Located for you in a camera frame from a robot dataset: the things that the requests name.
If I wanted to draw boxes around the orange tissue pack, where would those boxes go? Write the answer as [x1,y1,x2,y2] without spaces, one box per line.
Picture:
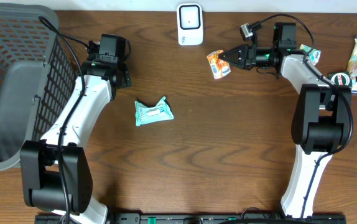
[206,50,231,79]

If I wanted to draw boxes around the teal tissue pack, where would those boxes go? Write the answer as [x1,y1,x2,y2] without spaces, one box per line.
[299,44,321,65]

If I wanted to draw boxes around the dark green round-label box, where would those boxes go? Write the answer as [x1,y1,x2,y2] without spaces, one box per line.
[328,71,352,87]

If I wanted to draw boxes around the teal wet wipes pack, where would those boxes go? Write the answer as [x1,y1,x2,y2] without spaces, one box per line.
[134,96,174,126]

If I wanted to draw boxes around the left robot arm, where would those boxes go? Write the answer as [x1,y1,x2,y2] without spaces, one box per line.
[20,34,131,223]

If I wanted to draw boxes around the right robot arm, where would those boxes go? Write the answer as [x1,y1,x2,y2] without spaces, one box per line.
[218,21,353,220]

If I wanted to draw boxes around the white barcode scanner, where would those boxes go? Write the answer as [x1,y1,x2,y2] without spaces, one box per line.
[176,2,204,46]

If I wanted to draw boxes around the grey plastic mesh basket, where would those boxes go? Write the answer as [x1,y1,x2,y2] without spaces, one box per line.
[0,3,77,171]

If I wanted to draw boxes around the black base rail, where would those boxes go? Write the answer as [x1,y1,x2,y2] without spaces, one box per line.
[34,212,348,224]

